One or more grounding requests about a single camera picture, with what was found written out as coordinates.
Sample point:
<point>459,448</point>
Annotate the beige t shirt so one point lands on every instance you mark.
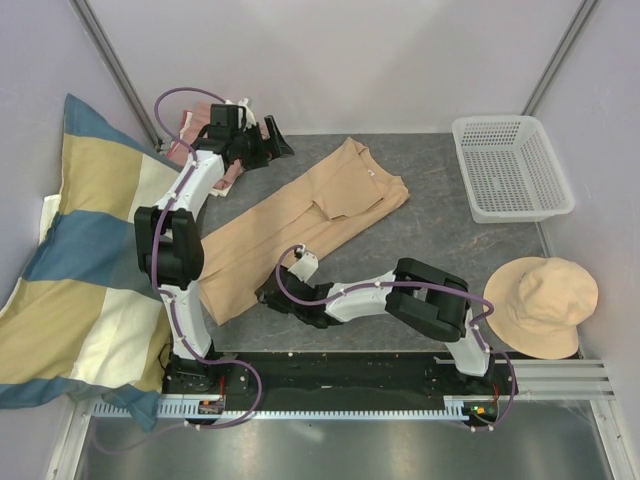
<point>325,207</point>

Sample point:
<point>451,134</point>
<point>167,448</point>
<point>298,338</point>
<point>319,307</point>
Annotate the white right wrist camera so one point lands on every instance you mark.
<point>306,263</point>

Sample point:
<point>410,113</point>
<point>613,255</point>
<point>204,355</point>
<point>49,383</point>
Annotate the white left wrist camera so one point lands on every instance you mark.
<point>247,117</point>

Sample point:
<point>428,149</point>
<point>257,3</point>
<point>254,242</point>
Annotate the blue yellow striped pillow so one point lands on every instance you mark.
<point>83,321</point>

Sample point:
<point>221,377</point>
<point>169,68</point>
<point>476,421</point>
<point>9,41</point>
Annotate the grey slotted cable duct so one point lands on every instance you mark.
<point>193,409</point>

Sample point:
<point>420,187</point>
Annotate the aluminium frame post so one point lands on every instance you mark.
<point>560,55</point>
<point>96,32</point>

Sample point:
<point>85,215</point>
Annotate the beige bucket hat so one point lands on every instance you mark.
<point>538,305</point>

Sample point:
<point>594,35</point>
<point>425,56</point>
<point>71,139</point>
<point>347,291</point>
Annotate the right aluminium frame post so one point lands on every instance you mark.
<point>560,55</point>

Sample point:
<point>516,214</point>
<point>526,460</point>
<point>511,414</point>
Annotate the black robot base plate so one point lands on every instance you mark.
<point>344,379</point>

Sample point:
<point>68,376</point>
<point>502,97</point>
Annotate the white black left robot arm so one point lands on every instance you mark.
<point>169,248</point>

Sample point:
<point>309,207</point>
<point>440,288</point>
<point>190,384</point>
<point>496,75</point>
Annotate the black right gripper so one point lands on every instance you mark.
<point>266,300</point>

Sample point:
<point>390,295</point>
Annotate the white plastic basket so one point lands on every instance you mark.
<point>510,170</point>

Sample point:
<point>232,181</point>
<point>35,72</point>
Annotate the aluminium rail right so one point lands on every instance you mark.
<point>562,380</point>

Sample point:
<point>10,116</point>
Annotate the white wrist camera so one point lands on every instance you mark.
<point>247,117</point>
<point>306,263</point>

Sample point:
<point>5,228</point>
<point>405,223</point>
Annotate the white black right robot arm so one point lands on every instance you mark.
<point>430,301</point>

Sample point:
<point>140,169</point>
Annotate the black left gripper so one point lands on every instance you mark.
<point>269,150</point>

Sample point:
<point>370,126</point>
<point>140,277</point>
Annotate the left aluminium frame post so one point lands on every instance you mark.
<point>96,32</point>

